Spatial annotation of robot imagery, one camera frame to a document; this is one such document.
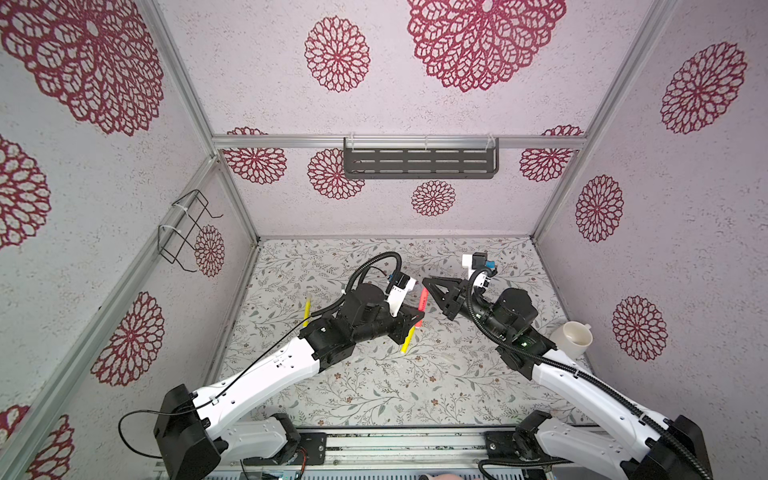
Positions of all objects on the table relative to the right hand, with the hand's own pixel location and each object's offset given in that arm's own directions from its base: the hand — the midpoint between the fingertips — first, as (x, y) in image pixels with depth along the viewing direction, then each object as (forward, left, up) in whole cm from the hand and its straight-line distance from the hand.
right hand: (425, 279), depth 65 cm
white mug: (+2, -46, -31) cm, 55 cm away
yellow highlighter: (+2, +3, -33) cm, 34 cm away
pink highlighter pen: (-3, 0, -5) cm, 6 cm away
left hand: (-3, +1, -9) cm, 10 cm away
